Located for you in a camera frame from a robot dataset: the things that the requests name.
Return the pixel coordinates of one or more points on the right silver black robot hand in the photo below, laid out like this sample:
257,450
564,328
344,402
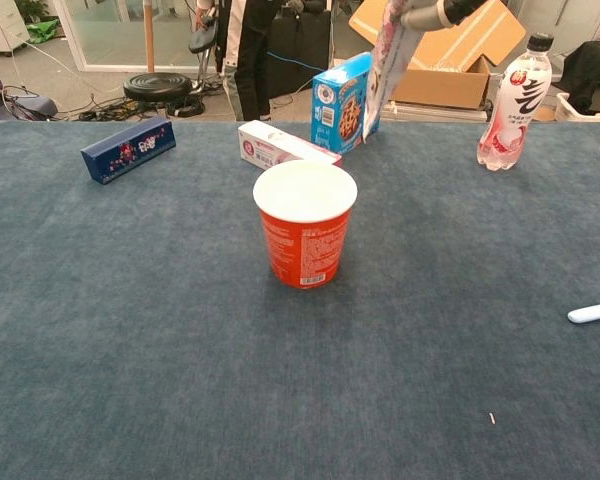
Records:
440,14

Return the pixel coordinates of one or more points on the white toothpaste tube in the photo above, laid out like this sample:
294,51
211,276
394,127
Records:
390,65

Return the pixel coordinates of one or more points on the light blue toothbrush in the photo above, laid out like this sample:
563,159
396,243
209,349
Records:
595,312

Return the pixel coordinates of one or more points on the plastic drink bottle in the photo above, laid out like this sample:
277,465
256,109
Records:
515,110

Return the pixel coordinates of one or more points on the white and pink box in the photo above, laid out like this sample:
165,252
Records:
275,142

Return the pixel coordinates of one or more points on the open cardboard box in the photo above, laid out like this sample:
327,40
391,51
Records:
455,55

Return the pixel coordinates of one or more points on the aluminium profile beams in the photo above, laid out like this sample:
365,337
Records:
430,114

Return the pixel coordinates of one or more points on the light blue cookie box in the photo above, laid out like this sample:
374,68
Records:
337,110

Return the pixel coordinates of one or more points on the black cabinet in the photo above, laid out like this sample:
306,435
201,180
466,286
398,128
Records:
300,50

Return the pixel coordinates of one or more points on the black cloth covered object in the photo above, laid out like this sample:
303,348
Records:
592,70

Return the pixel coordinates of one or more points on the white plastic crate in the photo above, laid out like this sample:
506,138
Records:
580,114

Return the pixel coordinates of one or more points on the person in dark trousers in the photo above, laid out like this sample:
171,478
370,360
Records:
250,60

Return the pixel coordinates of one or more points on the black chair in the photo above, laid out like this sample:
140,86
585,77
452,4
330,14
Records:
202,40

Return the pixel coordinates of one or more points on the red paper cup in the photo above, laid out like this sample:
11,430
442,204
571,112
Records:
305,250

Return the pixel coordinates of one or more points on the wooden pole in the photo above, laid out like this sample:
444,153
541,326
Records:
149,35

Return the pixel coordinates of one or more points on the black round stool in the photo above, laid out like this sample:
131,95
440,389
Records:
157,86

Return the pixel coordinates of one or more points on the dark blue long box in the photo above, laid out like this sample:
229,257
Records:
127,150

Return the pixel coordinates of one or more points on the green bag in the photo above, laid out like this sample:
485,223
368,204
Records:
42,31

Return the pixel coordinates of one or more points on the blue grey machine housing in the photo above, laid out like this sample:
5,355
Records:
25,107

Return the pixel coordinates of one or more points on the blue table mat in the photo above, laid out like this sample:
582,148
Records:
130,325

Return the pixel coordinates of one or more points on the white cabinet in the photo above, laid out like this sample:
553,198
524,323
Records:
0,25

